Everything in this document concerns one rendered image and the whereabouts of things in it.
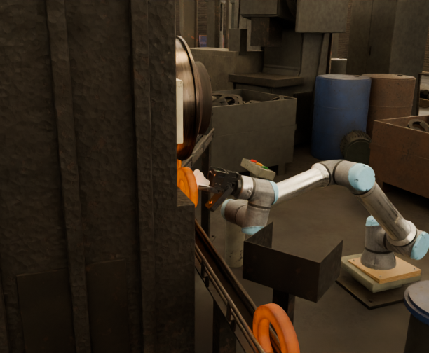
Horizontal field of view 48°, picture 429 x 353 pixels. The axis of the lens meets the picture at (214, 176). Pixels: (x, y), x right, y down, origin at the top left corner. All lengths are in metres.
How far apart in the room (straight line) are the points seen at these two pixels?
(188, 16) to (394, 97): 6.28
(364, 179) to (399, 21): 4.57
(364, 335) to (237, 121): 2.32
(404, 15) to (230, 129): 3.24
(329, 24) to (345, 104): 0.94
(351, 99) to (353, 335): 3.18
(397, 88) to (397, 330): 3.38
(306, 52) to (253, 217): 4.08
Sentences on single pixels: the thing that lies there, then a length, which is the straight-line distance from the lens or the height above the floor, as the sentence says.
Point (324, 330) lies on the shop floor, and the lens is 2.46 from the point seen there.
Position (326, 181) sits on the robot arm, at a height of 0.72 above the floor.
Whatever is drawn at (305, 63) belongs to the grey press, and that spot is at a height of 0.99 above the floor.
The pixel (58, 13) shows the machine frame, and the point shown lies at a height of 1.41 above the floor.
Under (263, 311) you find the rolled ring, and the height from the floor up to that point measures 0.73.
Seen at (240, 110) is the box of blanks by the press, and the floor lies 0.69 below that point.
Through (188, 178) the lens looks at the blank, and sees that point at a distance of 1.66.
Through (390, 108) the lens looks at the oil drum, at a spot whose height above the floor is 0.57.
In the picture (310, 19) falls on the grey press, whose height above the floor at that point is 1.46.
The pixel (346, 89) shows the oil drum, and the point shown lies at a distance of 5.15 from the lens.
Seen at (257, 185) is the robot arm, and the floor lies 0.82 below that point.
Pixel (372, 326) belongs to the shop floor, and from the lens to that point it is 2.55.
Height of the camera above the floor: 1.39
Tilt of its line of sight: 18 degrees down
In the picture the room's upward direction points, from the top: 1 degrees clockwise
